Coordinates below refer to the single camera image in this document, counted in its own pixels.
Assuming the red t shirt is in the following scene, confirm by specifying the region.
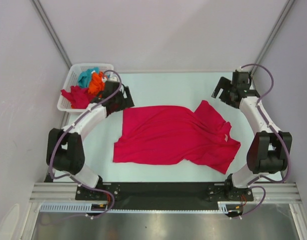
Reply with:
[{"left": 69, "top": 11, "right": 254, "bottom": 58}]
[
  {"left": 113, "top": 100, "right": 241, "bottom": 174},
  {"left": 60, "top": 85, "right": 95, "bottom": 109}
]

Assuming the white plastic laundry basket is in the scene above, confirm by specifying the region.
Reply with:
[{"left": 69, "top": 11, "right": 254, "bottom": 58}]
[{"left": 57, "top": 63, "right": 114, "bottom": 113}]

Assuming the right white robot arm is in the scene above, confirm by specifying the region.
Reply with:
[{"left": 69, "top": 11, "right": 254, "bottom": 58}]
[{"left": 211, "top": 70, "right": 292, "bottom": 201}]

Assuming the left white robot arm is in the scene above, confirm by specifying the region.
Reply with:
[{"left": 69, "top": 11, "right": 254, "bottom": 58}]
[{"left": 46, "top": 80, "right": 135, "bottom": 200}]

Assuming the orange t shirt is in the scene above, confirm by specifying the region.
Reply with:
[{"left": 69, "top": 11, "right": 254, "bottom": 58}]
[{"left": 88, "top": 71, "right": 105, "bottom": 96}]

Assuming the teal t shirt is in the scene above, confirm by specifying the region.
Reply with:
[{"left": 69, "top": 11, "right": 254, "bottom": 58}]
[{"left": 77, "top": 67, "right": 100, "bottom": 89}]

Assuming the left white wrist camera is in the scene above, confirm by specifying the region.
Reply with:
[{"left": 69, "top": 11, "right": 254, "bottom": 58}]
[{"left": 102, "top": 76, "right": 119, "bottom": 83}]

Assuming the right aluminium frame post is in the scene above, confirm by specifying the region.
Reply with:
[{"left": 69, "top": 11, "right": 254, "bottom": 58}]
[{"left": 255, "top": 0, "right": 297, "bottom": 65}]

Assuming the aluminium frame post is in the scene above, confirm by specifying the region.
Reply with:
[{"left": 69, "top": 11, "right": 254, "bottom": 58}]
[
  {"left": 30, "top": 0, "right": 73, "bottom": 70},
  {"left": 255, "top": 0, "right": 297, "bottom": 65}
]

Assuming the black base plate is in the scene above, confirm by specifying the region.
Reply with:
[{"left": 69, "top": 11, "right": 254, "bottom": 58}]
[{"left": 75, "top": 181, "right": 254, "bottom": 211}]

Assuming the slotted cable duct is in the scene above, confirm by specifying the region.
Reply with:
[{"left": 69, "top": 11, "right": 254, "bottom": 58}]
[{"left": 40, "top": 202, "right": 229, "bottom": 214}]

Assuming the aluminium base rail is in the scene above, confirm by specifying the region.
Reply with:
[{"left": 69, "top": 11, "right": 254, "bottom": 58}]
[{"left": 29, "top": 181, "right": 302, "bottom": 204}]

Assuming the left aluminium frame post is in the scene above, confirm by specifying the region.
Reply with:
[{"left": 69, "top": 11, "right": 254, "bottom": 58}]
[{"left": 30, "top": 0, "right": 73, "bottom": 70}]

